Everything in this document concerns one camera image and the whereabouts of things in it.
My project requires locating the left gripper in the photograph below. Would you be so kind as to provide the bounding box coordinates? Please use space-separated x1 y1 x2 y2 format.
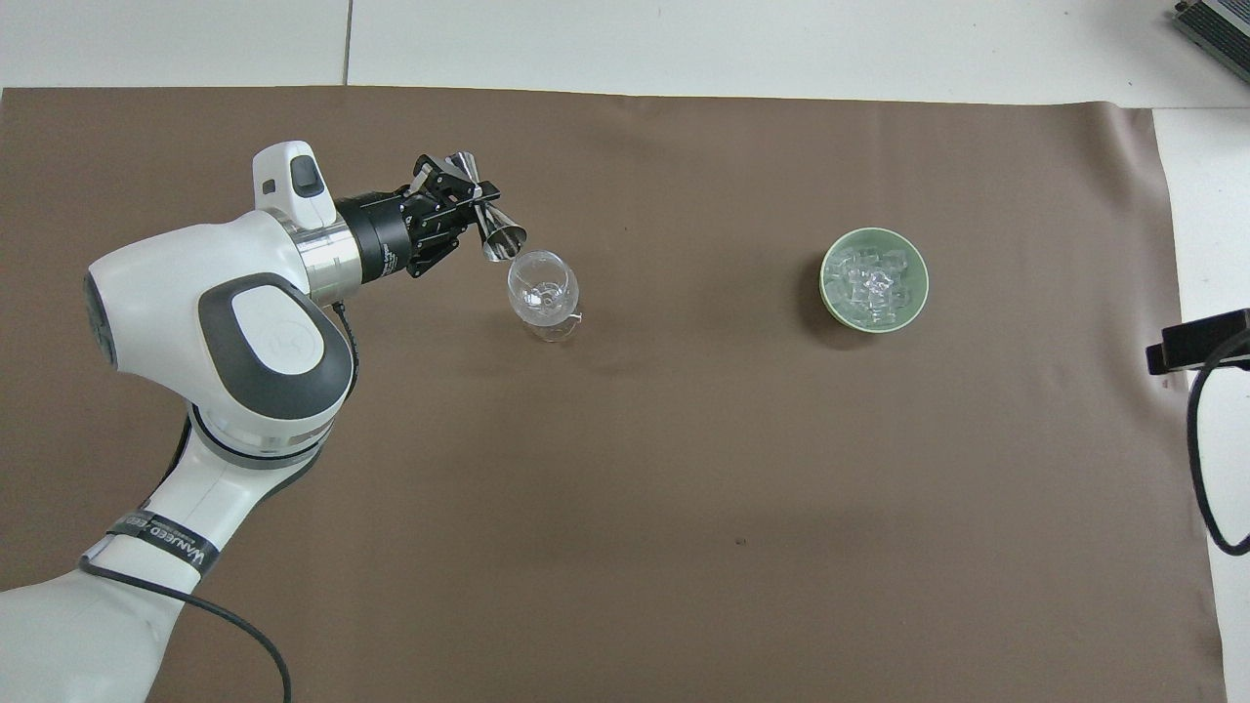
334 153 503 286

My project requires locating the silver metal jigger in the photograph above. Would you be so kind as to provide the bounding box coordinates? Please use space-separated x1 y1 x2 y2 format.
441 150 529 265

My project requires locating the clear wine glass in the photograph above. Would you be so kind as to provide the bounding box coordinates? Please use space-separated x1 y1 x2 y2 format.
506 250 585 344

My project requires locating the pile of clear ice cubes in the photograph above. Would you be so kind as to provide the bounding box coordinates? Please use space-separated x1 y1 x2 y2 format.
832 244 917 323

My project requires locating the green ceramic bowl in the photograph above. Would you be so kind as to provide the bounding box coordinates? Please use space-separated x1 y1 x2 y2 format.
818 227 931 335

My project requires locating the black stand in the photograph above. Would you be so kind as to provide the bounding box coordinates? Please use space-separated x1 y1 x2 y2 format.
1146 308 1250 377

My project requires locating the grey metal device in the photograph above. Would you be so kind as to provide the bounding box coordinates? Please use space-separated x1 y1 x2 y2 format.
1172 0 1250 71

